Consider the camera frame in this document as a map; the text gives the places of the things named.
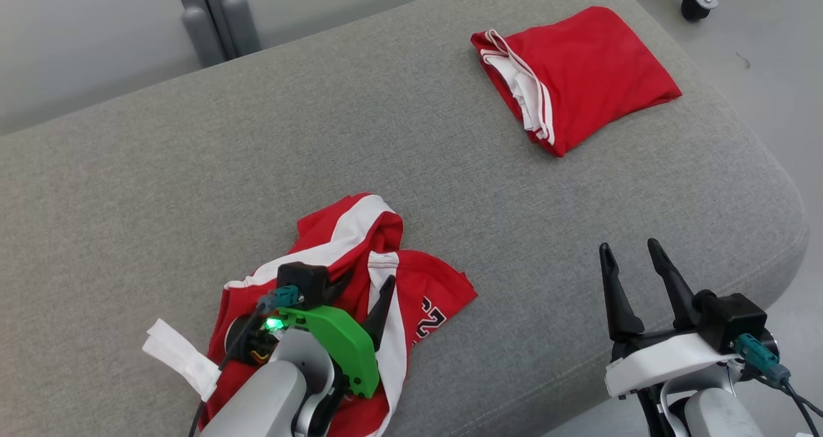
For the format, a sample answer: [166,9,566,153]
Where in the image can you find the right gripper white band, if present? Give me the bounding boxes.
[599,238,740,399]

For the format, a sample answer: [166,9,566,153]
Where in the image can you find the red jersey with number print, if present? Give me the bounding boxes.
[143,193,478,437]

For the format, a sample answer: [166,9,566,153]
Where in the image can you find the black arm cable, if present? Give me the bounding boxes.
[739,360,823,437]
[188,299,271,437]

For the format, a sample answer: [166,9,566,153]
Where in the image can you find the grey partition post feet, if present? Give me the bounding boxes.
[170,0,261,69]

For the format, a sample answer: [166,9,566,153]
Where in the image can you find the plain red garment white trim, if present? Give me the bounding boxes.
[471,6,682,158]

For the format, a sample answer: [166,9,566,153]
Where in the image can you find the teal connector on left camera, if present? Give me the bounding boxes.
[257,285,303,314]

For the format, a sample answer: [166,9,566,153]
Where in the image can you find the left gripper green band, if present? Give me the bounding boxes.
[257,270,397,399]

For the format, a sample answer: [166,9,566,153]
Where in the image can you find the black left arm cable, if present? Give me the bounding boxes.
[188,299,271,437]

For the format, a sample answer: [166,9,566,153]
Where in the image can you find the teal connector on camera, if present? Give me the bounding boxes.
[257,285,303,314]
[734,334,791,388]

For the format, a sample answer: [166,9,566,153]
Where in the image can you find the teal connector on right camera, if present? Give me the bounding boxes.
[734,334,791,388]

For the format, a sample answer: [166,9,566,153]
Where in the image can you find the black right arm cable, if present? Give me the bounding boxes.
[739,360,823,437]

